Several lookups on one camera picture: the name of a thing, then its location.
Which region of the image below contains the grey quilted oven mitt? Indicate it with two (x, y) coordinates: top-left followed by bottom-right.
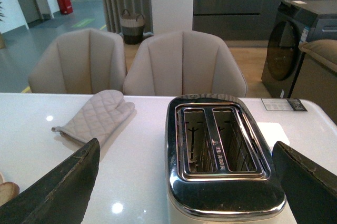
(52, 90), (135, 144)

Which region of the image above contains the chrome two-slot toaster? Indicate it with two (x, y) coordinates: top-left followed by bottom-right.
(165, 94), (286, 223)

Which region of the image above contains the white pillar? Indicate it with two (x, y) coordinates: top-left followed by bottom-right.
(151, 0), (193, 35)

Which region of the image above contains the dark grey counter cabinet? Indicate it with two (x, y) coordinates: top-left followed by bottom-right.
(193, 0), (304, 41)

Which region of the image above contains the beige chair left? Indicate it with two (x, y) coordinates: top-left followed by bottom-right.
(28, 28), (127, 94)

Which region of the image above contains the beige chair right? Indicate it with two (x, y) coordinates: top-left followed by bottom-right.
(123, 31), (247, 98)

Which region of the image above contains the woven two-tone basket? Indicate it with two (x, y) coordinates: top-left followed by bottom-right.
(120, 9), (145, 45)

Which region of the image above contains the dark front-load washing machine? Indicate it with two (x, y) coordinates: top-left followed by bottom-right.
(261, 0), (336, 98)

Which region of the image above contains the beige chair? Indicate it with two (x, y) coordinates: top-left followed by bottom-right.
(123, 31), (247, 98)
(28, 28), (127, 94)

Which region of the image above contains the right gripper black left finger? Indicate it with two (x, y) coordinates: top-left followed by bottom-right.
(1, 138), (101, 223)

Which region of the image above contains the bread slice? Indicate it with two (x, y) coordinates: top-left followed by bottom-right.
(0, 182), (20, 206)

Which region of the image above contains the black and white label card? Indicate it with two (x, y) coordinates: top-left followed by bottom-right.
(261, 98), (307, 112)

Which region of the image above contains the beige round plate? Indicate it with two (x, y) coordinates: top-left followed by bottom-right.
(0, 172), (5, 184)

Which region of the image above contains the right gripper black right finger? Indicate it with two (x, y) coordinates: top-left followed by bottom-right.
(272, 141), (336, 223)

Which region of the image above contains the red box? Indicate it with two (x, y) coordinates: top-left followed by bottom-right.
(57, 0), (73, 15)

